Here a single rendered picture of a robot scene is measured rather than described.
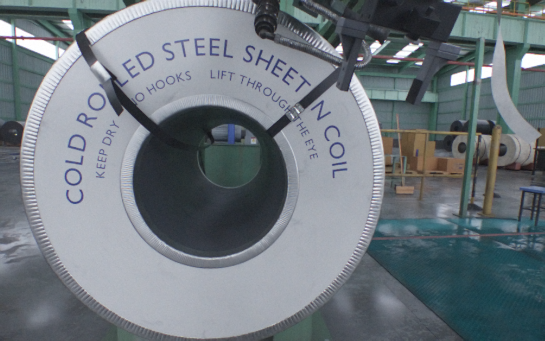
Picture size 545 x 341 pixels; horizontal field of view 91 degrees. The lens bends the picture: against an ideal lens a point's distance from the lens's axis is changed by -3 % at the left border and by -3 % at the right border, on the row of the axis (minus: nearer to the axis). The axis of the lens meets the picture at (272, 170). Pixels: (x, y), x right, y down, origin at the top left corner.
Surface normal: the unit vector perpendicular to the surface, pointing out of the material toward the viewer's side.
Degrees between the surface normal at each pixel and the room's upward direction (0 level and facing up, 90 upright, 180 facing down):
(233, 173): 90
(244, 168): 90
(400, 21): 113
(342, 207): 90
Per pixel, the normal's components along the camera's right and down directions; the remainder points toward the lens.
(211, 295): 0.11, 0.12
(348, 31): 0.09, 0.51
